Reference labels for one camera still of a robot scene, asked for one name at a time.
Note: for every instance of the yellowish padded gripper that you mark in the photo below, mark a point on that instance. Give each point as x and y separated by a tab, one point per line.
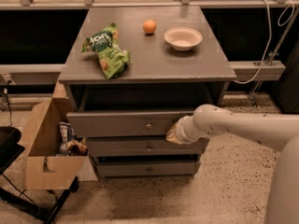
183	129

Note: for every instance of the grey top drawer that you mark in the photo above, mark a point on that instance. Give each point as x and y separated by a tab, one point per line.
124	123

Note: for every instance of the grey drawer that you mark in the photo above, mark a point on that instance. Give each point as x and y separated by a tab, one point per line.
124	123
156	165
141	146

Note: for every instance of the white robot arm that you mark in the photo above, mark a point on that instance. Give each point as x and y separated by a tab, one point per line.
277	131

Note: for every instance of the grey middle drawer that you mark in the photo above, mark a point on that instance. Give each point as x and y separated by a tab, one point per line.
141	146

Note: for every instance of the grey bottom drawer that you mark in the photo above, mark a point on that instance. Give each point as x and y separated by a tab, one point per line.
156	165

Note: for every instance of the grey wooden drawer cabinet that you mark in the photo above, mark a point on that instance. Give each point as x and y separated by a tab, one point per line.
153	80

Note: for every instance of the green chip bag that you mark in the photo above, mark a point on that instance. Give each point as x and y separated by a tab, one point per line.
112	58

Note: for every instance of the white bowl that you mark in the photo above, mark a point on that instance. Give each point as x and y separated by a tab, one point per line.
183	38

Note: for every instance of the brown snack bag in box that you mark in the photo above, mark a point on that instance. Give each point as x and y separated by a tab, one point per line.
76	148

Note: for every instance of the orange fruit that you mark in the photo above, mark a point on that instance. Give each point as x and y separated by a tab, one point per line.
149	27

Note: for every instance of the cardboard box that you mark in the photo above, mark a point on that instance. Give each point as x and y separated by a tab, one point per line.
41	137

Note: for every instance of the metal railing frame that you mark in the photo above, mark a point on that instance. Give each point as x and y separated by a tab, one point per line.
215	71

